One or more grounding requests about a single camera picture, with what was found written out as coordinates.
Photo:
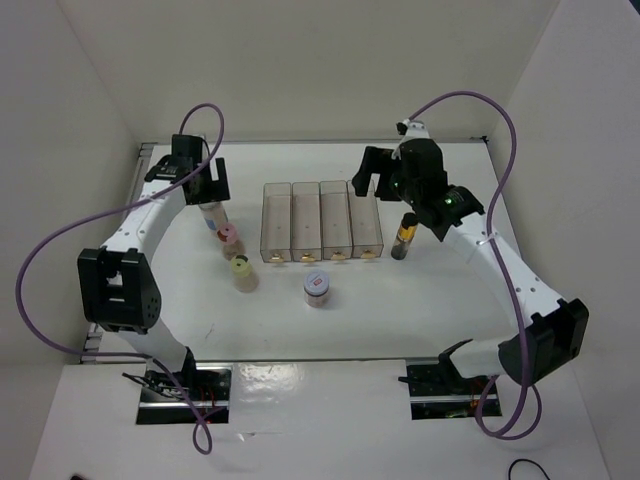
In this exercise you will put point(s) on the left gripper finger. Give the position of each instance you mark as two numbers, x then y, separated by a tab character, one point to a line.
219	186
198	189

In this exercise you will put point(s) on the red label spice jar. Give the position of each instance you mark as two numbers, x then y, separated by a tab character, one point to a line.
316	286

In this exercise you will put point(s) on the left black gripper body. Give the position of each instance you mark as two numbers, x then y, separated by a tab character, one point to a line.
202	168

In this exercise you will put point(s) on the clear organizer bin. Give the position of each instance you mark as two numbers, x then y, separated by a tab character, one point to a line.
306	240
337	241
275	238
366	229

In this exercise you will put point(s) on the yellow cap spice bottle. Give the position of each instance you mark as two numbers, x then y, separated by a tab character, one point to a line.
244	277

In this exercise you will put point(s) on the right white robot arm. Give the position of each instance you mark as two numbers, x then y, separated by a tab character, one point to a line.
549	330

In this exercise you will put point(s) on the black cap yellow bottle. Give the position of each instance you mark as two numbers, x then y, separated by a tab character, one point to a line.
404	236

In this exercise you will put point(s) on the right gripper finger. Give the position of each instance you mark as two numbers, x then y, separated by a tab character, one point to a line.
387	166
373	162

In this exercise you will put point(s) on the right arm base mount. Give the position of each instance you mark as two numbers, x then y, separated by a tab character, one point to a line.
432	398

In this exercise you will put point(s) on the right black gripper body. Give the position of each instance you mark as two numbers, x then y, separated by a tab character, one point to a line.
409	189

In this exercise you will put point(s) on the pink cap spice bottle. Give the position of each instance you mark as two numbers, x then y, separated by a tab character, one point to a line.
230	240

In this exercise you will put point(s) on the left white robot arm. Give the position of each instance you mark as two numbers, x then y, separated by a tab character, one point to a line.
118	289

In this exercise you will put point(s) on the blue label spice bottle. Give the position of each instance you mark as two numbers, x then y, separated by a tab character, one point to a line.
214	215

